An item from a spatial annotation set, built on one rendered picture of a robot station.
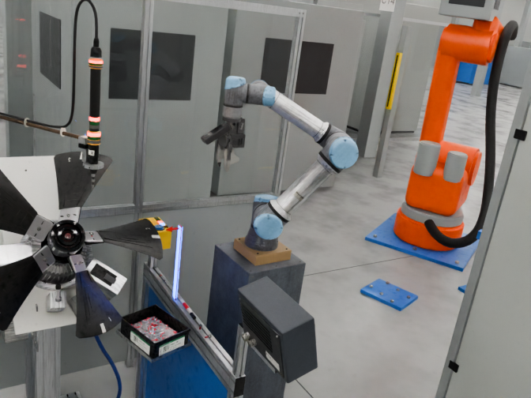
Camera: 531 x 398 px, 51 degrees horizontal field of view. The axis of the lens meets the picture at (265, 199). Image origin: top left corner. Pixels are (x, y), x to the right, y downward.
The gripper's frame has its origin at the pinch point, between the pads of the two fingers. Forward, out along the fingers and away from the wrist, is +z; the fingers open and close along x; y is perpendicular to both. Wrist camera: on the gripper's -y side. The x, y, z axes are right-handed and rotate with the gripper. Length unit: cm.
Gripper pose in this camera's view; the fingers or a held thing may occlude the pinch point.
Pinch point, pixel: (221, 166)
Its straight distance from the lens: 220.7
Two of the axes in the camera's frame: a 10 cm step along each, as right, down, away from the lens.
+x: -5.2, -3.5, 7.8
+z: -1.3, 9.3, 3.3
